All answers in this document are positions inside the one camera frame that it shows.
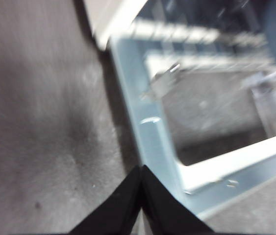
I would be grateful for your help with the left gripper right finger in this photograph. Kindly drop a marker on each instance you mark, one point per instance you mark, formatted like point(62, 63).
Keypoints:
point(167, 215)

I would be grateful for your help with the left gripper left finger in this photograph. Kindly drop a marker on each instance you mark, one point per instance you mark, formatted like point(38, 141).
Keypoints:
point(113, 215)

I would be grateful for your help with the cream Toshiba toaster oven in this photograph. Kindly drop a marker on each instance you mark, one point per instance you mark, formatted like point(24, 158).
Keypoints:
point(113, 19)

